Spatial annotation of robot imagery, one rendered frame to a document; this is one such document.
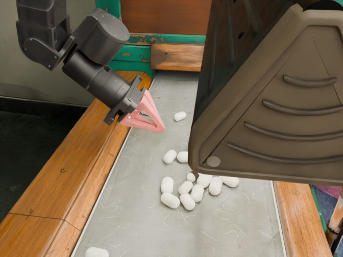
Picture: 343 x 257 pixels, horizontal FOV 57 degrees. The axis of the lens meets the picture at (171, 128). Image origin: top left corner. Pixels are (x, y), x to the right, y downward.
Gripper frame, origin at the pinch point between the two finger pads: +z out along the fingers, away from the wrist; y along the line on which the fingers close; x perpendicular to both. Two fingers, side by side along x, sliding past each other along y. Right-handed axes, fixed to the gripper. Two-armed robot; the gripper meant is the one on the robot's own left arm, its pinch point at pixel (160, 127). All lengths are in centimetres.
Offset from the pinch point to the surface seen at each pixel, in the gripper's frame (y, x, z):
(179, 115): 15.3, 3.4, 5.6
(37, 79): 130, 111, -45
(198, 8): 41.1, -11.9, -5.3
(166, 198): -12.1, 2.3, 6.1
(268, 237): -16.3, -6.9, 19.3
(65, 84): 129, 100, -28
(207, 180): -6.9, -1.9, 10.9
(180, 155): -0.5, 1.7, 6.8
